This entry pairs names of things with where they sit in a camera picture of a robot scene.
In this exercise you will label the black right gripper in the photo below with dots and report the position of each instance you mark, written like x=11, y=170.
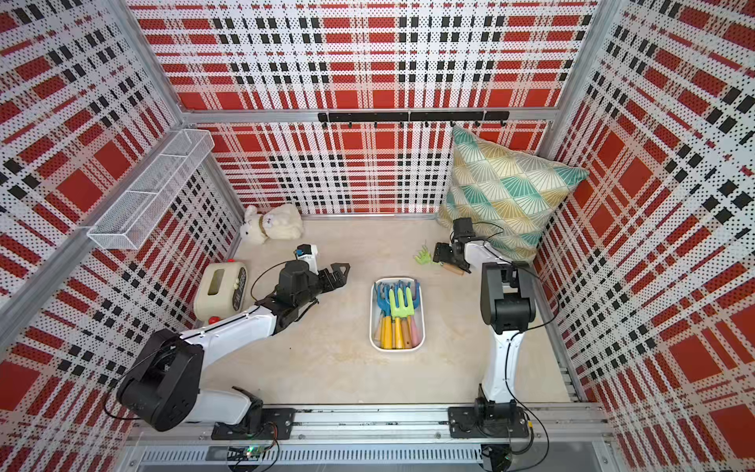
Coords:
x=440, y=253

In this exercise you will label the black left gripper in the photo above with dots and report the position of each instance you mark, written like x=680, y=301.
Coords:
x=339, y=278

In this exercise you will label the white plastic storage box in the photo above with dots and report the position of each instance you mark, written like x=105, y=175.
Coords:
x=375, y=318

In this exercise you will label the light green rake wooden handle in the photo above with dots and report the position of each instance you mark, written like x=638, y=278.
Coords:
x=400, y=309
x=423, y=257

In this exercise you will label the purple rake pink handle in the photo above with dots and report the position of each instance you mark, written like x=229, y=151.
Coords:
x=414, y=332

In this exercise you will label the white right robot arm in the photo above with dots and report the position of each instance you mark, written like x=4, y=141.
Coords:
x=507, y=307

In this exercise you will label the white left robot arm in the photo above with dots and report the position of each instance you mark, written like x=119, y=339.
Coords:
x=163, y=386

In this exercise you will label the teal yellow patterned pillow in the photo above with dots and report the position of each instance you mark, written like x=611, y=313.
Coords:
x=509, y=196

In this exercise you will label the white plush dog toy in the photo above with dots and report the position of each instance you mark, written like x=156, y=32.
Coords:
x=281, y=223

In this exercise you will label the cream toy radio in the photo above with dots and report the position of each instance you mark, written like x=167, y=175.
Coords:
x=221, y=292

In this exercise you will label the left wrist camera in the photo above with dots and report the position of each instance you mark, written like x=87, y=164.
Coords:
x=308, y=254

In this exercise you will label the black wall hook rail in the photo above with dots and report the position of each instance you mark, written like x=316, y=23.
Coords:
x=451, y=117

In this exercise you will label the white wire wall basket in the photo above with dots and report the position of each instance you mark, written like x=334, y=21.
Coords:
x=131, y=219

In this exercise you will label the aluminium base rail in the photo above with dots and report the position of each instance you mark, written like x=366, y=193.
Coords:
x=542, y=437

